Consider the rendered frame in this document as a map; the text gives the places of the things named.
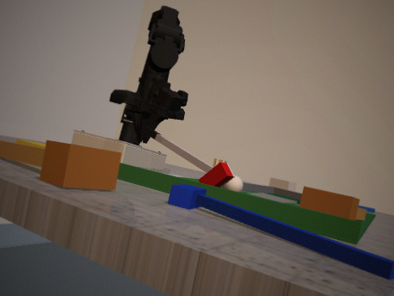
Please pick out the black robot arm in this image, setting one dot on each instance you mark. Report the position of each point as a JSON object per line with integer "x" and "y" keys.
{"x": 166, "y": 41}

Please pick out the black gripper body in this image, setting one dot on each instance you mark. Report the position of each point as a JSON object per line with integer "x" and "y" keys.
{"x": 139, "y": 101}

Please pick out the white ball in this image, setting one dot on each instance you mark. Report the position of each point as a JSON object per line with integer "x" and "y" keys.
{"x": 235, "y": 184}

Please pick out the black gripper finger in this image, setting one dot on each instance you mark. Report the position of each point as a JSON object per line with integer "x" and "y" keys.
{"x": 152, "y": 123}
{"x": 139, "y": 120}

